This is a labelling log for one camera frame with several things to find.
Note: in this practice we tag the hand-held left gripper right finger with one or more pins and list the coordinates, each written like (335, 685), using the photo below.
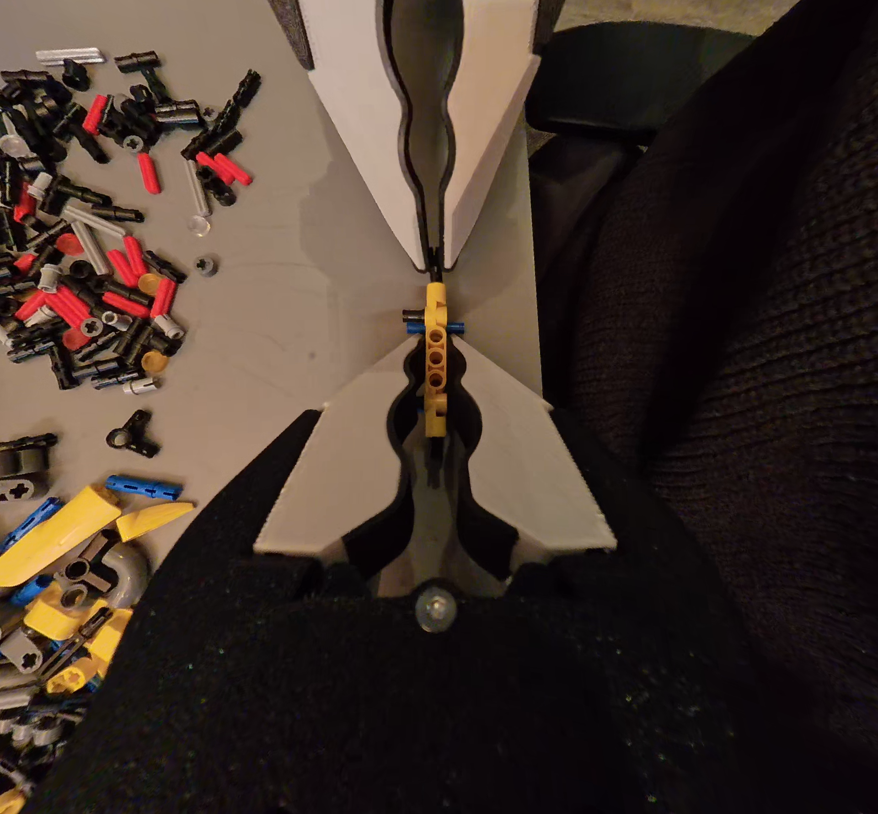
(542, 478)

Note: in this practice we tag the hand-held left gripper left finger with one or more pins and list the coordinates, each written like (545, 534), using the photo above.
(329, 485)

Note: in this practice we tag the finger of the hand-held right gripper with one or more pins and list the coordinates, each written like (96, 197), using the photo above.
(350, 59)
(501, 59)

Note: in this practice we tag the yellow brick assembly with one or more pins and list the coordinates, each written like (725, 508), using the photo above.
(434, 354)

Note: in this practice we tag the thin black axle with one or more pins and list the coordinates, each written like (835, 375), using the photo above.
(435, 265)

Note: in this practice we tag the pile of black red pins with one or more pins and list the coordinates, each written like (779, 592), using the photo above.
(82, 306)

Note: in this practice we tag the black office chair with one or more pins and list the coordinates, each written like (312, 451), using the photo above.
(617, 87)

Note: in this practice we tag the yellow wedge brick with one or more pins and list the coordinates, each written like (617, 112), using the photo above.
(151, 520)

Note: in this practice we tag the blue long pin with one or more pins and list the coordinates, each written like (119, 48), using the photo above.
(144, 487)

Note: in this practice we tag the light grey axle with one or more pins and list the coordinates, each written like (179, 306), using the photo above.
(68, 56)

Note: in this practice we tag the clear round stud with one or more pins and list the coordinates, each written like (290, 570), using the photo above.
(199, 225)

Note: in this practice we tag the small grey bush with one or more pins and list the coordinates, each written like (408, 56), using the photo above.
(206, 265)

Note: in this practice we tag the pile of yellow grey bricks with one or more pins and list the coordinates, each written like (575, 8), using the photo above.
(62, 539)

